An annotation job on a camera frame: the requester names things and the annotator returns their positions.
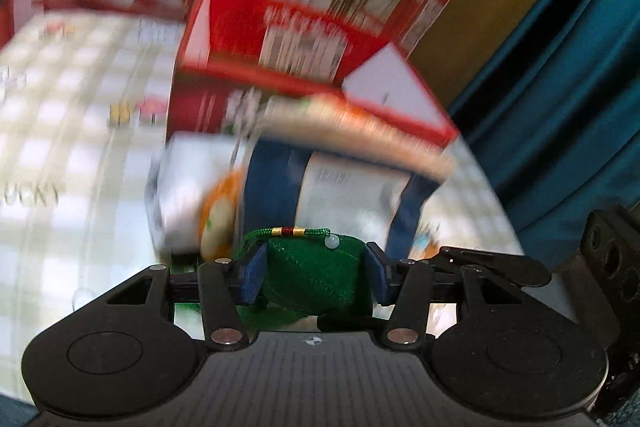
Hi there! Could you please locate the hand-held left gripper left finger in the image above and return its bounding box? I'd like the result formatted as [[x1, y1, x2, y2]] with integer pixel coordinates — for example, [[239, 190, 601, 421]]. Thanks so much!
[[102, 244, 268, 353]]

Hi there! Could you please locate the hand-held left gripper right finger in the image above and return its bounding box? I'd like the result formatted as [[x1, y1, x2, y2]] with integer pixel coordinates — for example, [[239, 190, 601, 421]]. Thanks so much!
[[366, 242, 507, 351]]

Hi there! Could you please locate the blue and white package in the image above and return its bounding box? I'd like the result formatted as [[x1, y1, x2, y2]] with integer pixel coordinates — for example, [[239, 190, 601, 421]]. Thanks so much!
[[239, 139, 442, 260]]

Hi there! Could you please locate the checkered bunny tablecloth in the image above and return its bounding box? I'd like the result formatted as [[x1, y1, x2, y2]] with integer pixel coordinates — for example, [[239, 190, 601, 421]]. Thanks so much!
[[0, 11, 527, 403]]

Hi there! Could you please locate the red cardboard box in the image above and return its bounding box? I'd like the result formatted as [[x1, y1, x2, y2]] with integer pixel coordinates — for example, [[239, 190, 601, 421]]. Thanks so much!
[[167, 0, 462, 148]]

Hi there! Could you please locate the green knitted pouch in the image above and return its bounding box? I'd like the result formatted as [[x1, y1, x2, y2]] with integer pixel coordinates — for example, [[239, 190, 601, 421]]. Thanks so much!
[[235, 226, 375, 319]]

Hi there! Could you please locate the teal curtain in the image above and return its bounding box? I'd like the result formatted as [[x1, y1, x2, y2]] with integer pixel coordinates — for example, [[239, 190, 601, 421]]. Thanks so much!
[[447, 0, 640, 253]]

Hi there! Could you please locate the orange floral oven mitt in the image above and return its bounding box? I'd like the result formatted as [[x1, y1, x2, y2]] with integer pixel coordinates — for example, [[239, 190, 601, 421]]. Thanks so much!
[[199, 171, 246, 260], [257, 93, 457, 182]]

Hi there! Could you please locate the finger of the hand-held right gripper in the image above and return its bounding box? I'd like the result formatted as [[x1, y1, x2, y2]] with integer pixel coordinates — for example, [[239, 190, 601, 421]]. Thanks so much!
[[434, 245, 552, 289]]

